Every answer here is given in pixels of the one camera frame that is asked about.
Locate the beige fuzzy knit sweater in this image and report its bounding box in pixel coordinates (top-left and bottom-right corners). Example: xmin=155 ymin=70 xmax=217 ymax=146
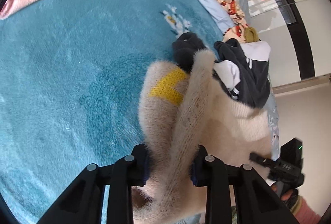
xmin=133 ymin=50 xmax=272 ymax=223

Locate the person's right hand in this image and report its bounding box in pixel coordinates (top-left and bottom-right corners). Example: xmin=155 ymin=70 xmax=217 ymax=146
xmin=271 ymin=183 xmax=299 ymax=209

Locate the black and white jacket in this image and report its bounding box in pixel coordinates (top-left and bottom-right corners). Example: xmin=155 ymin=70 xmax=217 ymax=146
xmin=172 ymin=32 xmax=270 ymax=108

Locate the teal floral bed blanket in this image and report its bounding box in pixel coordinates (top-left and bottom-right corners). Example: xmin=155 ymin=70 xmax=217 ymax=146
xmin=1 ymin=0 xmax=222 ymax=223

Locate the cartoon print cream garment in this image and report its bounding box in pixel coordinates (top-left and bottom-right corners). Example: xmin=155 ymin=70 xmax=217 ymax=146
xmin=217 ymin=0 xmax=260 ymax=43

